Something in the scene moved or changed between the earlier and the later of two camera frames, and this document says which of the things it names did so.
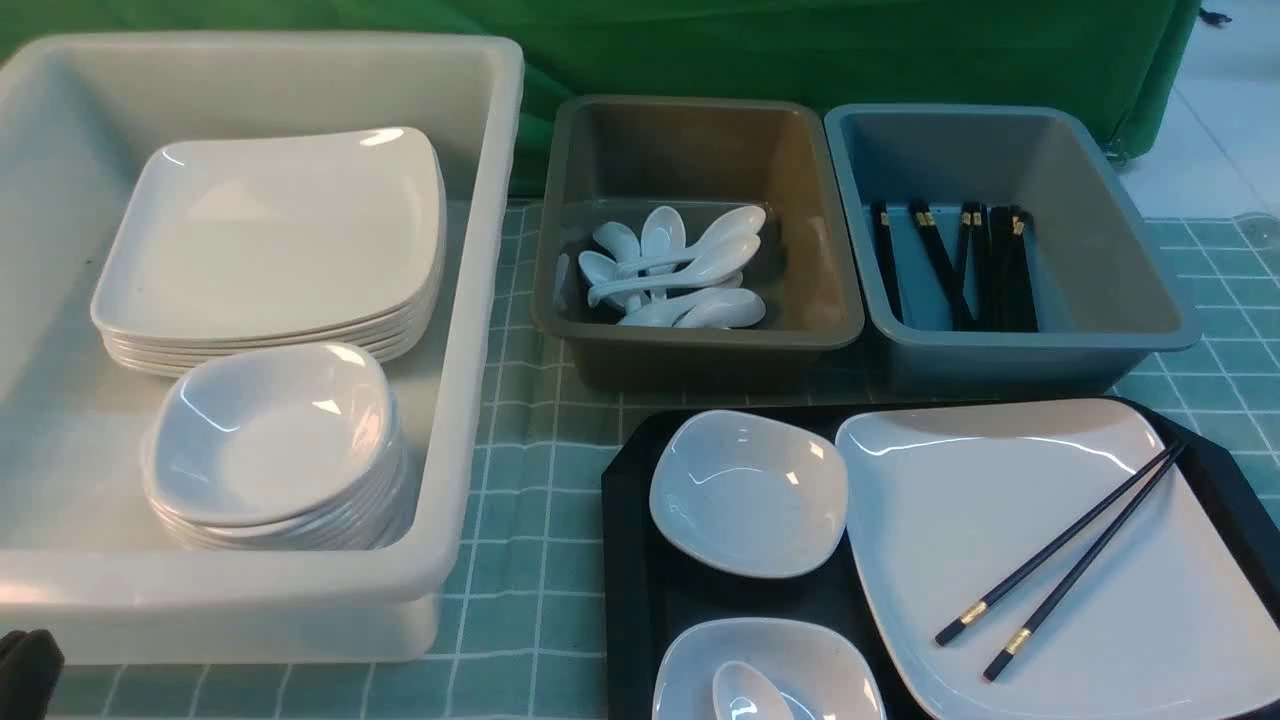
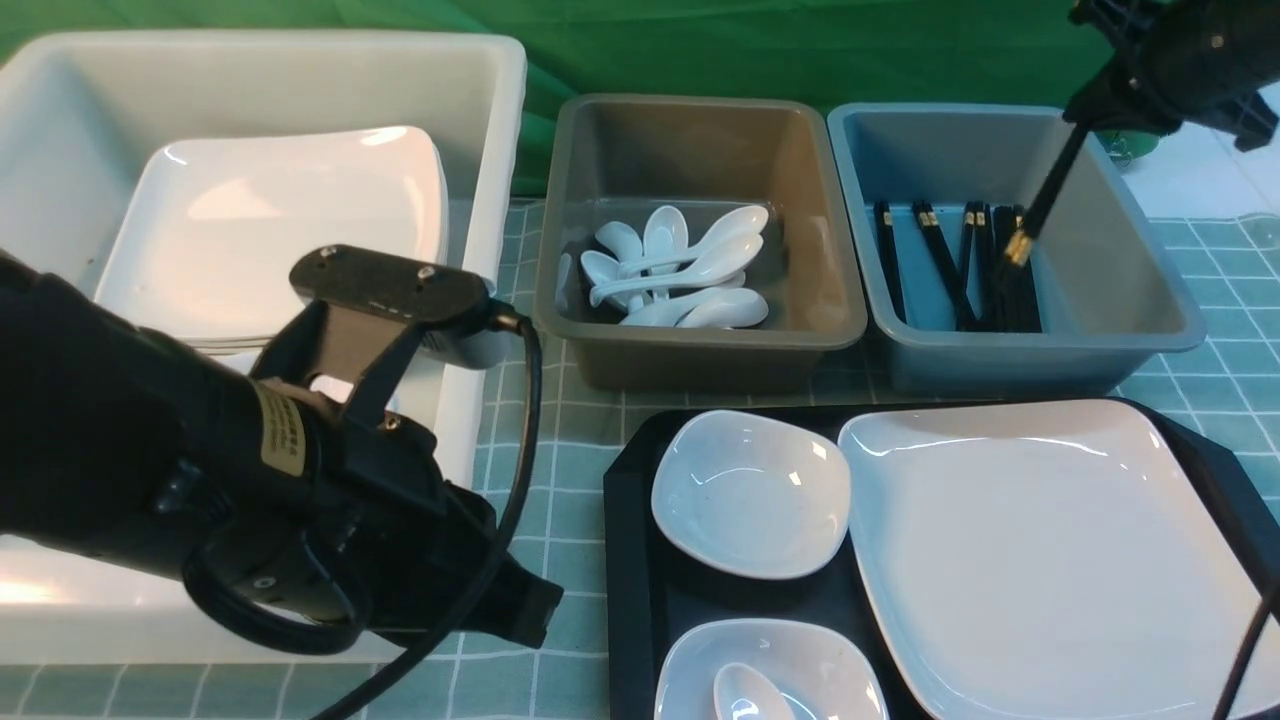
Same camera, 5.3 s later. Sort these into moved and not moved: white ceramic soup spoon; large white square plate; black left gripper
Moved: black left gripper
Not moved: large white square plate; white ceramic soup spoon
